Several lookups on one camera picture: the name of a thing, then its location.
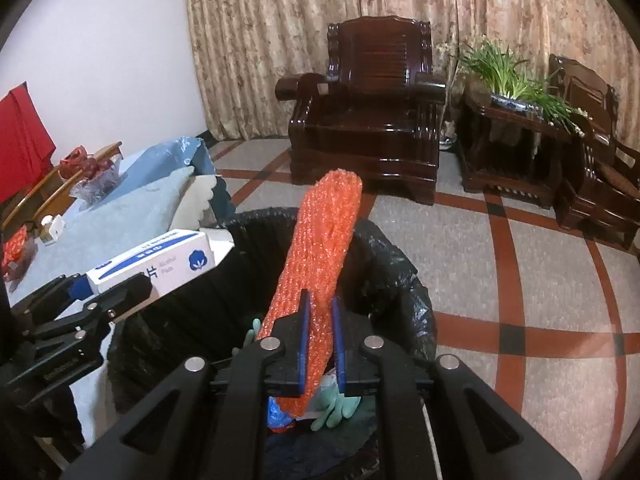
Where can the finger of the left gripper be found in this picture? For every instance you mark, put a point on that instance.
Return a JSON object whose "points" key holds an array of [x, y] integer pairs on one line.
{"points": [[80, 289]]}

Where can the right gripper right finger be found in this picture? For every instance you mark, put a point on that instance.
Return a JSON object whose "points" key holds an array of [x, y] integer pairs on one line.
{"points": [[437, 419]]}

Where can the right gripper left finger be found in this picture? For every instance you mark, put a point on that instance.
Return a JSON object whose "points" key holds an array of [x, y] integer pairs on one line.
{"points": [[206, 420]]}

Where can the green rubber glove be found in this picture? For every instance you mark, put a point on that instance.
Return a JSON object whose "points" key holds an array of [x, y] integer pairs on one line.
{"points": [[331, 405], [253, 332]]}

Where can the alcohol pads box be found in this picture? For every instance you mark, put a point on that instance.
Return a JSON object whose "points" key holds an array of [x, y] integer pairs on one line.
{"points": [[168, 261]]}

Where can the blue plastic bag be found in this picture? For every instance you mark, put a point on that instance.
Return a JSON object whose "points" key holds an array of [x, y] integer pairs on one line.
{"points": [[279, 420]]}

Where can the black trash bin with bag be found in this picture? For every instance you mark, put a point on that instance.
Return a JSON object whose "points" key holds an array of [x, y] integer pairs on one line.
{"points": [[208, 317]]}

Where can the grey-blue tablecloth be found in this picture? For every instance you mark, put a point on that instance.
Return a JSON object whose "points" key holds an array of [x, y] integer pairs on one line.
{"points": [[93, 236]]}

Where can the tissue box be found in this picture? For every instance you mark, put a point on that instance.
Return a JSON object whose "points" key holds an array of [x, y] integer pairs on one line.
{"points": [[52, 228]]}

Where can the red snack packet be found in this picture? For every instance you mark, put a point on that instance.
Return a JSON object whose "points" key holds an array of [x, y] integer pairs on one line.
{"points": [[13, 250]]}

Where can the glass fruit bowl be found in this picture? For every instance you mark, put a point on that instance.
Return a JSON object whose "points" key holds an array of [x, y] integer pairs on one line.
{"points": [[92, 191]]}

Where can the red apples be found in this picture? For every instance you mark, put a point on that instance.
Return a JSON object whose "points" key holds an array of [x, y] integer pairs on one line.
{"points": [[92, 167]]}

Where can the red plastic bag on cabinet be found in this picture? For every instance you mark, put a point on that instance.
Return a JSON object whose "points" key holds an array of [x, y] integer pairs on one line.
{"points": [[75, 158]]}

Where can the red cloth over television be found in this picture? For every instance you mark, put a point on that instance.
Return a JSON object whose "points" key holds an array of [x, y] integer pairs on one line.
{"points": [[26, 147]]}

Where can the blue cover on side table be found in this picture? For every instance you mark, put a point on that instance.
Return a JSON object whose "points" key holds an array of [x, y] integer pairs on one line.
{"points": [[160, 160]]}

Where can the orange foam net in pile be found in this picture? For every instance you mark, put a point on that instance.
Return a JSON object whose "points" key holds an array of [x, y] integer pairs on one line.
{"points": [[324, 227]]}

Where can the dark wooden side table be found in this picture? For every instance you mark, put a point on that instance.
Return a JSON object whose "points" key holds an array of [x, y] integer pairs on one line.
{"points": [[503, 145]]}

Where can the dark wooden armchair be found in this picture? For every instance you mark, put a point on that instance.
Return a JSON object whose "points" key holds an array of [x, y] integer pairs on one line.
{"points": [[374, 111], [599, 190]]}

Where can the floral beige curtain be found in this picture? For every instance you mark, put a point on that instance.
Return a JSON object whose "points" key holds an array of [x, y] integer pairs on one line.
{"points": [[269, 67]]}

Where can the green potted plant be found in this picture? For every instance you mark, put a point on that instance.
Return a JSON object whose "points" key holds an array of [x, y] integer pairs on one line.
{"points": [[507, 76]]}

